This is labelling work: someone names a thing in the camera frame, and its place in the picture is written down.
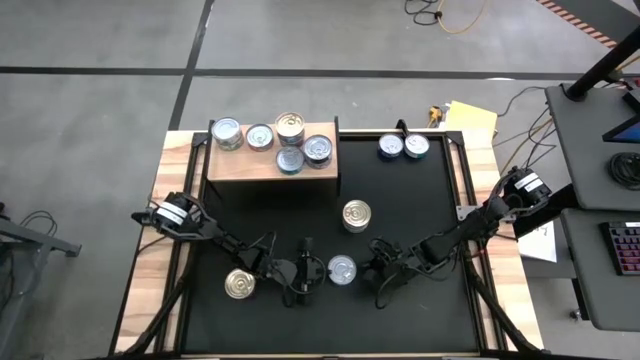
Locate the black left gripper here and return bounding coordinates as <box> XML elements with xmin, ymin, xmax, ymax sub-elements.
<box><xmin>285</xmin><ymin>253</ymin><xmax>329</xmax><ymax>307</ymax></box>

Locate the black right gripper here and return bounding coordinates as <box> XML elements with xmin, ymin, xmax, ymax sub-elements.
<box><xmin>361</xmin><ymin>237</ymin><xmax>420</xmax><ymax>292</ymax></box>

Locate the teal tuna can with barcode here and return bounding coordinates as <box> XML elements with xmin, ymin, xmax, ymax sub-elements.
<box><xmin>275</xmin><ymin>145</ymin><xmax>306</xmax><ymax>176</ymax></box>

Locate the blue label tuna can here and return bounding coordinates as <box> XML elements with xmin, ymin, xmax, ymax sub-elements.
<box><xmin>377</xmin><ymin>132</ymin><xmax>405</xmax><ymax>161</ymax></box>

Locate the dark label tuna can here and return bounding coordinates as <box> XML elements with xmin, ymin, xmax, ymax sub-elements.
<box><xmin>302</xmin><ymin>133</ymin><xmax>334</xmax><ymax>162</ymax></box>

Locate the silver-top reddish-side tuna can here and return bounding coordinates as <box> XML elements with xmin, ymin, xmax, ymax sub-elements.
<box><xmin>244</xmin><ymin>122</ymin><xmax>276</xmax><ymax>153</ymax></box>

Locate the tall red blue label can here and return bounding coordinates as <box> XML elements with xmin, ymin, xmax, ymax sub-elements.
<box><xmin>273</xmin><ymin>111</ymin><xmax>306</xmax><ymax>144</ymax></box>
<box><xmin>342</xmin><ymin>199</ymin><xmax>373</xmax><ymax>230</ymax></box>

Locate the white green label tuna can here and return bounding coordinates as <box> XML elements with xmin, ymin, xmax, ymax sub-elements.
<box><xmin>210</xmin><ymin>116</ymin><xmax>245</xmax><ymax>147</ymax></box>

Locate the white paper sheet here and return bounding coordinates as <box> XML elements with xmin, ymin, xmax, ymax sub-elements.
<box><xmin>517</xmin><ymin>219</ymin><xmax>558</xmax><ymax>264</ymax></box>

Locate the yellow paper folder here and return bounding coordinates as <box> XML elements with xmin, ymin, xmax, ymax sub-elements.
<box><xmin>444</xmin><ymin>99</ymin><xmax>500</xmax><ymax>136</ymax></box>

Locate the grey side desk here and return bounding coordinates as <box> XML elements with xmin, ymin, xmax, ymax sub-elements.
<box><xmin>559</xmin><ymin>207</ymin><xmax>640</xmax><ymax>332</ymax></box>
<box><xmin>543</xmin><ymin>84</ymin><xmax>640</xmax><ymax>212</ymax></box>

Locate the backlit black keyboard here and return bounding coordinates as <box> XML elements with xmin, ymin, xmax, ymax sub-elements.
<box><xmin>599</xmin><ymin>219</ymin><xmax>640</xmax><ymax>277</ymax></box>

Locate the grey metal stand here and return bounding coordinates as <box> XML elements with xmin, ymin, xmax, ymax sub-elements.
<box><xmin>0</xmin><ymin>217</ymin><xmax>83</xmax><ymax>360</ymax></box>

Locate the dark tablet screen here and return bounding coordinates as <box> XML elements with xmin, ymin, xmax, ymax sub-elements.
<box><xmin>602</xmin><ymin>114</ymin><xmax>640</xmax><ymax>146</ymax></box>

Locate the black slanted pole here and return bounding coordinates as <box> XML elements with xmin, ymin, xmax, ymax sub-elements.
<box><xmin>564</xmin><ymin>27</ymin><xmax>640</xmax><ymax>104</ymax></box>

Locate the wooden shelf black frame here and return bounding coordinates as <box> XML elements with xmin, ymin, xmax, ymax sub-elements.
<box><xmin>202</xmin><ymin>115</ymin><xmax>345</xmax><ymax>201</ymax></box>

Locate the black metal table frame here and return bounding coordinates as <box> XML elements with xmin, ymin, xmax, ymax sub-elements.
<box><xmin>107</xmin><ymin>119</ymin><xmax>544</xmax><ymax>360</ymax></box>

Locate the yellow floor cable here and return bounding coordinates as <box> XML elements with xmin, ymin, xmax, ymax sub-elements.
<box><xmin>437</xmin><ymin>0</ymin><xmax>489</xmax><ymax>36</ymax></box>

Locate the black floor cable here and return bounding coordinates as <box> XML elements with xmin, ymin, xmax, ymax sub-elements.
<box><xmin>403</xmin><ymin>0</ymin><xmax>446</xmax><ymax>27</ymax></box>

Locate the coiled black cable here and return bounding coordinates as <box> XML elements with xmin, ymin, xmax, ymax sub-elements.
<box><xmin>607</xmin><ymin>152</ymin><xmax>640</xmax><ymax>192</ymax></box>

